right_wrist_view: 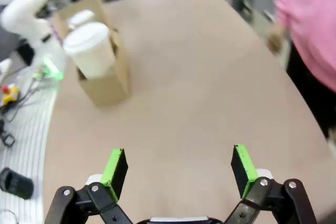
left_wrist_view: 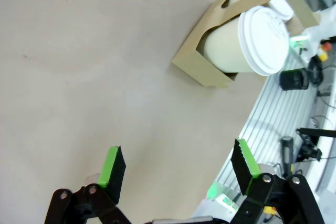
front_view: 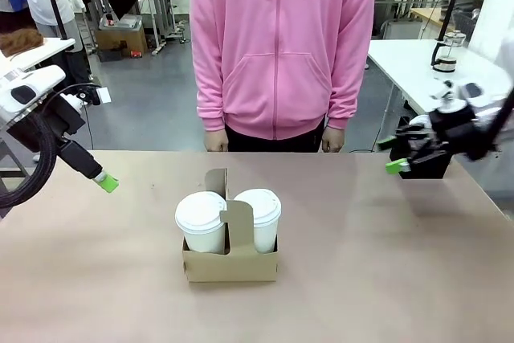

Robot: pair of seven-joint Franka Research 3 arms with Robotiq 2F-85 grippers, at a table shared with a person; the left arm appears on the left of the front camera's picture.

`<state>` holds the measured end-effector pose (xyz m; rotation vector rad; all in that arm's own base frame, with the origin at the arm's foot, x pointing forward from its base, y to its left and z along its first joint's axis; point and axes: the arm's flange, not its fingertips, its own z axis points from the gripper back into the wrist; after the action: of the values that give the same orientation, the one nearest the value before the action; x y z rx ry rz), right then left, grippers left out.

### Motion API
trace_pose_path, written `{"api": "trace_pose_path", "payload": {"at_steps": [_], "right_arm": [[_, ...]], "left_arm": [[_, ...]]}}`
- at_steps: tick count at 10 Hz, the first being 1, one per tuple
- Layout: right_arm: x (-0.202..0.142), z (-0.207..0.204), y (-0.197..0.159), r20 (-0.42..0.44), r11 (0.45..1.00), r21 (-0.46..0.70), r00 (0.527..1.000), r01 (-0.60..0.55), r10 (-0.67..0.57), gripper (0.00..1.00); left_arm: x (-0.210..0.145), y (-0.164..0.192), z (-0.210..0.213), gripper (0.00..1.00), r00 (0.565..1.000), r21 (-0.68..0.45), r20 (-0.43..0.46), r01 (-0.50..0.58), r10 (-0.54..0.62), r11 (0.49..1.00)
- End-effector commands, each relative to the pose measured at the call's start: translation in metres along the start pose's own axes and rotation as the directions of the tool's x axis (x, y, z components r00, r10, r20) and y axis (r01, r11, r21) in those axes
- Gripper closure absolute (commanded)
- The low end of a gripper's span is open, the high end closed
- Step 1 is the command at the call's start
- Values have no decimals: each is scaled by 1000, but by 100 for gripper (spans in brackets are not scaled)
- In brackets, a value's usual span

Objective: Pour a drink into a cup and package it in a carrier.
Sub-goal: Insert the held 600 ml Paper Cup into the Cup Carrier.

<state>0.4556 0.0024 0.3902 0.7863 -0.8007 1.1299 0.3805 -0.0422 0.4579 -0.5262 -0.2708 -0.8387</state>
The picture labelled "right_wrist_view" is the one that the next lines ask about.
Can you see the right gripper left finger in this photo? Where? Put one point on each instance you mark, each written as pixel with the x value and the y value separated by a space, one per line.
pixel 115 179

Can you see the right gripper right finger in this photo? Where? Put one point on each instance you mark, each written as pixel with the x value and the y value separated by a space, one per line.
pixel 245 174

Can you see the brown cardboard cup carrier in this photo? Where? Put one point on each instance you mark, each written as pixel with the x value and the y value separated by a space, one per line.
pixel 107 90

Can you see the person's right forearm pink sleeve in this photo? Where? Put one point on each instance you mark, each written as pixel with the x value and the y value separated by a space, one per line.
pixel 282 9

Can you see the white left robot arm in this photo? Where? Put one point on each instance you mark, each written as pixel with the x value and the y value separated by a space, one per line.
pixel 21 11

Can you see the white lidded paper cup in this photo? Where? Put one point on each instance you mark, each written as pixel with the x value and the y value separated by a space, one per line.
pixel 81 18

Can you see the person's right hand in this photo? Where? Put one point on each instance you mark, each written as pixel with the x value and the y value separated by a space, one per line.
pixel 275 37

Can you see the white striped mat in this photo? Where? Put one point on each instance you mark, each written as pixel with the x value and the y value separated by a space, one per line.
pixel 29 142

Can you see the black cylinder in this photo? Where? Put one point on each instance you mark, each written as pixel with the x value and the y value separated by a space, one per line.
pixel 15 183

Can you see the person's black trousers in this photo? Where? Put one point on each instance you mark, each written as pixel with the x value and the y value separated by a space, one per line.
pixel 309 90

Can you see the black clip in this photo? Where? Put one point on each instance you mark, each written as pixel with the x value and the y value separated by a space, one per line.
pixel 6 137

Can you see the green glowing object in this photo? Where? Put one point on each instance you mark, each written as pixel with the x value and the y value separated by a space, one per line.
pixel 52 69

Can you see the yellow red emergency stop button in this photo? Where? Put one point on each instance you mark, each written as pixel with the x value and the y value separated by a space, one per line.
pixel 9 93

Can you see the person's pink hoodie torso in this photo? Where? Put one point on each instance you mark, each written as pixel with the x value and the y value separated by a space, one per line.
pixel 312 24

